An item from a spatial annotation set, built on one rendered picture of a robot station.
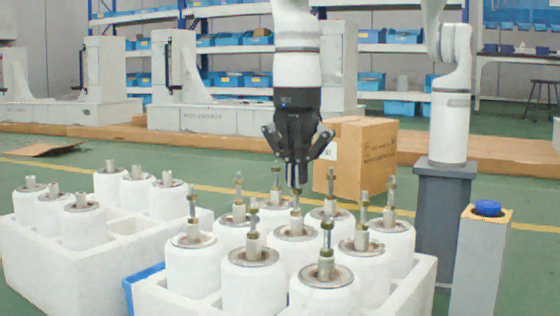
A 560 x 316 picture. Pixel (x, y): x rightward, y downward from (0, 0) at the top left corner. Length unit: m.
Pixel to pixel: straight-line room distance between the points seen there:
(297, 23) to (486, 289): 0.48
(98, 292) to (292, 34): 0.61
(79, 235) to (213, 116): 2.22
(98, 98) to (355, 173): 2.50
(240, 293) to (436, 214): 0.59
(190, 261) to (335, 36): 2.20
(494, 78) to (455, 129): 7.85
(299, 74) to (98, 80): 3.21
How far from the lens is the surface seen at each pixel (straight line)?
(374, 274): 0.70
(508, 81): 8.94
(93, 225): 0.95
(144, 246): 1.00
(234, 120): 3.00
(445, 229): 1.12
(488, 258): 0.72
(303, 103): 0.69
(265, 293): 0.66
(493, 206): 0.71
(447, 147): 1.10
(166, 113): 3.30
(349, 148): 1.84
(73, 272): 0.92
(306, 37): 0.70
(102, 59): 3.84
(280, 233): 0.77
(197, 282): 0.73
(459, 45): 1.08
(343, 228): 0.84
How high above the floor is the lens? 0.52
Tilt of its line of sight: 12 degrees down
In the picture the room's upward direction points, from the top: straight up
